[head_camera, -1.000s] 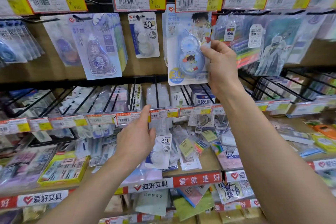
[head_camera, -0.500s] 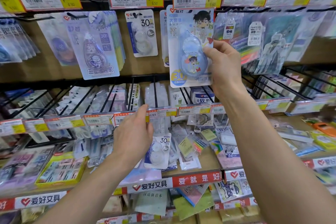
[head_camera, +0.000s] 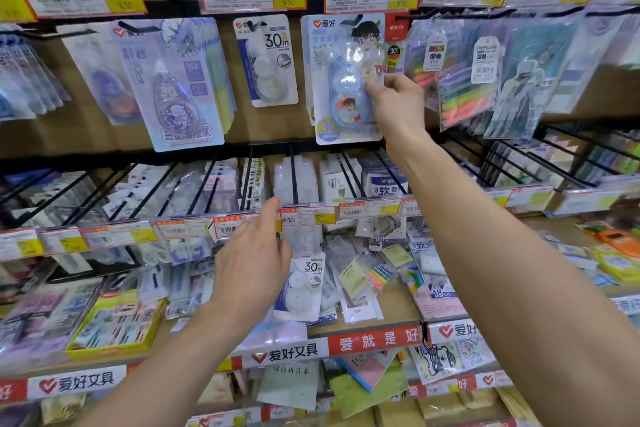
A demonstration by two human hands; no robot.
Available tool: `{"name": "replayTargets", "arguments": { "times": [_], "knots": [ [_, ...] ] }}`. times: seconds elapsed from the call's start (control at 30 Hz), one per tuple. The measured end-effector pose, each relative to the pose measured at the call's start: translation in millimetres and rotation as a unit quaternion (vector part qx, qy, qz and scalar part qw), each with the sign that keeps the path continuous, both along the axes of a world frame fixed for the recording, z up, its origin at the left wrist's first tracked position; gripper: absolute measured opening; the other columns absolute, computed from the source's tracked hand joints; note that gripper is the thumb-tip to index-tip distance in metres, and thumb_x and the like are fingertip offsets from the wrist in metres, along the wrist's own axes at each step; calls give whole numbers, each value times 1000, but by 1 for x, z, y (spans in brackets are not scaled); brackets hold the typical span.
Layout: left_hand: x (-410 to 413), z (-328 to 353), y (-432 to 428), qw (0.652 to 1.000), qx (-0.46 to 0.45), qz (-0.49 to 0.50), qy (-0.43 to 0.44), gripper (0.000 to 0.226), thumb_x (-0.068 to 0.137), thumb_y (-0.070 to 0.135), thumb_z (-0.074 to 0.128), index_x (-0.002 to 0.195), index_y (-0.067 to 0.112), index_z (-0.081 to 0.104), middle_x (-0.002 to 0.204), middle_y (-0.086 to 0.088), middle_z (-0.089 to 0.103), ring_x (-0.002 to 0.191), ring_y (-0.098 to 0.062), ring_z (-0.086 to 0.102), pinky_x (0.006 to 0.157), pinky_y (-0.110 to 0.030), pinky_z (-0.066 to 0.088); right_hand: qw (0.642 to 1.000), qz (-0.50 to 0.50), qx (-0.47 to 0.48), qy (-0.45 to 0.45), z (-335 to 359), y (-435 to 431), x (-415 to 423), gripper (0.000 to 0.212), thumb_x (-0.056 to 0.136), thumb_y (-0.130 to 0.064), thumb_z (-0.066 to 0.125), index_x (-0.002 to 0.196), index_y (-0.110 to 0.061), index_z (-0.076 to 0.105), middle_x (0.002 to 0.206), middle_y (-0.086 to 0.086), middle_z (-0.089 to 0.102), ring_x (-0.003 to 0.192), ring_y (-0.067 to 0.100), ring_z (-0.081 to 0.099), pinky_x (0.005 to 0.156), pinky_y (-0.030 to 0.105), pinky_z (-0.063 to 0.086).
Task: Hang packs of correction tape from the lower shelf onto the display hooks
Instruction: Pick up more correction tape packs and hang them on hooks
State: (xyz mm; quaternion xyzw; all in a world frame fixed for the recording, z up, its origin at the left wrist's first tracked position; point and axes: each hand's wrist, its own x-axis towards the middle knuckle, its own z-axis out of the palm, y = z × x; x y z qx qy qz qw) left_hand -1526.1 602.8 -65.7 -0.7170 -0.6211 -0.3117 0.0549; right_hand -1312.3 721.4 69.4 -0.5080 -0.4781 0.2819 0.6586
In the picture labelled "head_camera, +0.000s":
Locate yellow eraser display box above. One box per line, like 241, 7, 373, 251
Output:
65, 289, 167, 360

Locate rows of grey white packets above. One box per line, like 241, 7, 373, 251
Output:
0, 126, 640, 228

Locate yellow green note pack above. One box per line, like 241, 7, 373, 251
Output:
592, 246, 640, 285

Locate pink blue notebook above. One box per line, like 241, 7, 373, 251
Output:
335, 349, 399, 392

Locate small rainbow marker packet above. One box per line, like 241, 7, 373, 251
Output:
367, 261, 399, 292

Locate purple correction tape packet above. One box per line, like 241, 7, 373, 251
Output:
112, 17, 226, 153

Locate pink sticky note pack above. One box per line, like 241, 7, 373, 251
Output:
399, 266, 469, 322

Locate yellow sticky note packet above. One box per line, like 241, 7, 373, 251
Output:
339, 259, 371, 300
381, 243, 413, 270

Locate blue cartoon tape pack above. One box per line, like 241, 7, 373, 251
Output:
299, 13, 387, 146

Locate row of colourful highlighter packets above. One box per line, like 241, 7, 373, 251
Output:
405, 16, 501, 132

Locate orange device packet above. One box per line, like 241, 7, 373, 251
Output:
597, 229, 640, 258

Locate row of teal figure packets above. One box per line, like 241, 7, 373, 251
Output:
485, 16, 583, 140

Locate pink eraser display box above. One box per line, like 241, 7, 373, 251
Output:
0, 279, 103, 368

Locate green paper pack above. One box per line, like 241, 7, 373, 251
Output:
329, 359, 409, 418

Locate red shelf label strip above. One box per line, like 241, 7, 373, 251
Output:
0, 321, 516, 402

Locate person's right forearm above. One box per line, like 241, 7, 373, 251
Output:
387, 131, 640, 427

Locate bunch of blue correction tapes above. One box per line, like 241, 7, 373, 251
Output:
0, 33, 71, 121

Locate pale lilac sheet pack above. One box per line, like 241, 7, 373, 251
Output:
235, 321, 309, 354

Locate person's right hand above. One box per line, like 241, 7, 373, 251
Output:
363, 73, 427, 151

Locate cartoon sticker pack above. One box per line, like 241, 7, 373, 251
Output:
409, 336, 496, 385

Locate clear ruler packet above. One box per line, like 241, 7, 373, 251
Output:
409, 240, 459, 300

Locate person's left hand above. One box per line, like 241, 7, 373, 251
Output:
209, 197, 293, 338

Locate pale exercise book pack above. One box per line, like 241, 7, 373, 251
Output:
257, 360, 321, 412

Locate person's left forearm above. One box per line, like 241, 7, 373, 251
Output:
75, 301, 266, 427

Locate small white blue box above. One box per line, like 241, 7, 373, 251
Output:
137, 264, 171, 305

